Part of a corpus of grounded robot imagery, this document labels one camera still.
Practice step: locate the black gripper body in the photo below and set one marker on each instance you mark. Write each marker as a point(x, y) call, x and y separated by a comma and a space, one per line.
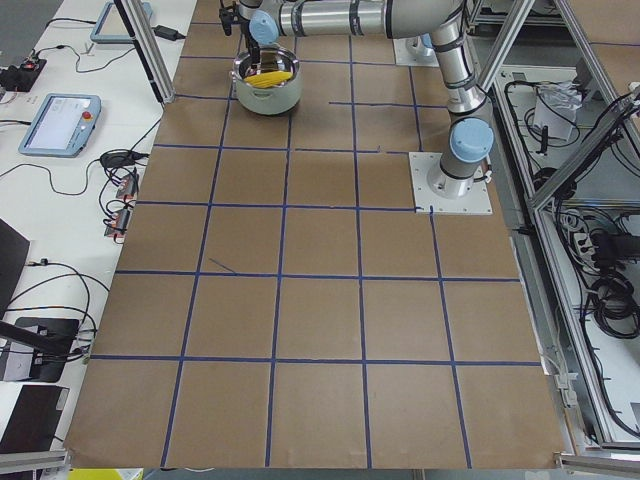
point(255, 51)

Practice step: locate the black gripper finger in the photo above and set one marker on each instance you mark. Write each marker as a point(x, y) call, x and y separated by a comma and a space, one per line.
point(255, 57)

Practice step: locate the yellow corn cob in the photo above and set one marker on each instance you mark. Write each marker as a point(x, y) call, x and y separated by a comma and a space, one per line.
point(267, 80)

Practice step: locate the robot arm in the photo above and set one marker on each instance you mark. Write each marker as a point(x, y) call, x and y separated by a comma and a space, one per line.
point(429, 32)

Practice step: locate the pale green cooking pot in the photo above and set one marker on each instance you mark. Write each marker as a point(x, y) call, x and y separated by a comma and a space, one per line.
point(271, 101)

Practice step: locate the black power brick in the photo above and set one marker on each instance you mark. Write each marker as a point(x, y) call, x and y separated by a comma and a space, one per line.
point(168, 33)

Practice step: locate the far blue teach pendant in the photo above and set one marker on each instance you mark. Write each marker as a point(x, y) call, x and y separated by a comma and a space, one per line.
point(109, 28)

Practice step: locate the blue teach pendant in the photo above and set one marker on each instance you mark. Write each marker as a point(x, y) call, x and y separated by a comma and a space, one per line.
point(62, 125)
point(109, 28)

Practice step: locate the grey usb hub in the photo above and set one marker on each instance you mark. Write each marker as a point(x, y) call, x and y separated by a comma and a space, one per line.
point(128, 186)
point(116, 225)

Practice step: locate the near blue teach pendant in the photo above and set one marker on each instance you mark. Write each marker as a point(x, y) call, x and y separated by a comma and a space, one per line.
point(62, 125)

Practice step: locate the black electronics board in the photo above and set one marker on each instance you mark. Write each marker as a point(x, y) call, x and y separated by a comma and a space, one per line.
point(22, 78)

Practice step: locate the brown paper table mat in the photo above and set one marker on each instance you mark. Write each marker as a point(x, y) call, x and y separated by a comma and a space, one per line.
point(279, 302)

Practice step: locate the crumpled white bag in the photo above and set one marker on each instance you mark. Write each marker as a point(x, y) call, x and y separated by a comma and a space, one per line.
point(556, 109)

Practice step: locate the black monitor stand base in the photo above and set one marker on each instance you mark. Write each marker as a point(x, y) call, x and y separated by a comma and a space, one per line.
point(37, 348)

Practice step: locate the aluminium frame post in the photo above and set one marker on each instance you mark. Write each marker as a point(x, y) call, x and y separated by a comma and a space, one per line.
point(139, 29)

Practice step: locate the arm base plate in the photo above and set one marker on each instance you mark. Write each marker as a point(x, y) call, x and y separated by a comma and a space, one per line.
point(436, 193)
point(415, 51)

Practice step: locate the aluminium frame rail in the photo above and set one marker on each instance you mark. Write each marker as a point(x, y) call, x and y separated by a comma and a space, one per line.
point(580, 199)

